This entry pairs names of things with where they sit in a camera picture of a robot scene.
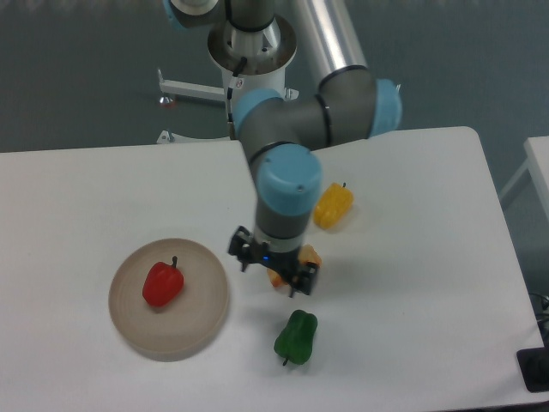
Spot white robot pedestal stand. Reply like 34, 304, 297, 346
157, 15, 299, 142

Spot black cables at right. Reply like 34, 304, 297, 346
528, 291, 549, 349

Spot green toy bell pepper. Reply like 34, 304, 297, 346
274, 310, 318, 366

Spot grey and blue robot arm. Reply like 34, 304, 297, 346
164, 1, 402, 294

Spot white side table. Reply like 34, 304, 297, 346
498, 136, 548, 209

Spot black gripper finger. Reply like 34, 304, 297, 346
287, 262, 318, 298
227, 226, 253, 272

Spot orange toy bread piece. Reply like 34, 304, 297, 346
267, 244, 323, 288

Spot black box at table edge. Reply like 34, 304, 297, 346
516, 347, 548, 393

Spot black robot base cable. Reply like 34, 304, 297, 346
226, 56, 248, 141

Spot red toy bell pepper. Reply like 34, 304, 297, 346
142, 256, 184, 307

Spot beige round plate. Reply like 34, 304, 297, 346
108, 239, 230, 361

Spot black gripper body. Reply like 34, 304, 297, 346
250, 233, 304, 283

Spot yellow toy bell pepper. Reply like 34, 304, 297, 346
313, 182, 354, 230

